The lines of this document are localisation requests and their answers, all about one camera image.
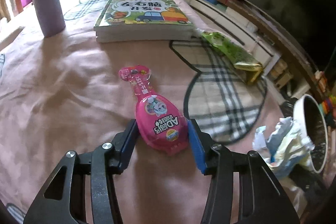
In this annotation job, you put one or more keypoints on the white paper tissue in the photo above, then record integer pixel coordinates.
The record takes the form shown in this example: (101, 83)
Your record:
(285, 148)

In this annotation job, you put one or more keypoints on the pink patchwork tablecloth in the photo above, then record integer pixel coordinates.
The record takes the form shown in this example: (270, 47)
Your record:
(64, 93)

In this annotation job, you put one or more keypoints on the white-rimmed black trash bin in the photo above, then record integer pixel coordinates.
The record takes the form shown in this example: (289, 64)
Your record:
(306, 112)

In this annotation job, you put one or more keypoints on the white TV cabinet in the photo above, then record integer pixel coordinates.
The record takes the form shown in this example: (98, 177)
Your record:
(233, 24)

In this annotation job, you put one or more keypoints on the green gold snack wrapper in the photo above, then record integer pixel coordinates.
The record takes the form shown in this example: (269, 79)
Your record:
(239, 60)

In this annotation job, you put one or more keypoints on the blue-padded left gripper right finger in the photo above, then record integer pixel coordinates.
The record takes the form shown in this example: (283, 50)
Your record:
(262, 199)

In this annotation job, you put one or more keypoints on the rainbow stacking ring toy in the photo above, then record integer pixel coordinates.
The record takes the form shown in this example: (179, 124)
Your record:
(327, 108)

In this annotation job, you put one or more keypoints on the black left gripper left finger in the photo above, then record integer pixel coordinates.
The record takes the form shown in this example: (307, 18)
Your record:
(61, 199)

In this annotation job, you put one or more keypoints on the children's picture book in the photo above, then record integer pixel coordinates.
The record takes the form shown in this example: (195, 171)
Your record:
(126, 20)

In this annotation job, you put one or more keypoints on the pink toy-shaped candy package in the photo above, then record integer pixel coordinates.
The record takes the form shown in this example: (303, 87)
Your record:
(162, 126)

